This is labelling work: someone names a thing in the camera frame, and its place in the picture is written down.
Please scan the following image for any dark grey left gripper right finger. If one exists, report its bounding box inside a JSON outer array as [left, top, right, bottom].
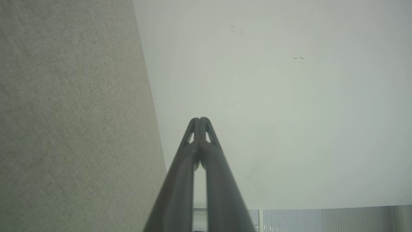
[[200, 117, 257, 232]]

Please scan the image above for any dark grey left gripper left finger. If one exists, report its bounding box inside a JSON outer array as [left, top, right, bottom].
[[143, 117, 201, 232]]

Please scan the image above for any white ribbed panel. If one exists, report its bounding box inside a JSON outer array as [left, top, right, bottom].
[[248, 205, 412, 232]]

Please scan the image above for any grey-green fabric sofa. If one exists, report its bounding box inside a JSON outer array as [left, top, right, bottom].
[[0, 0, 167, 232]]

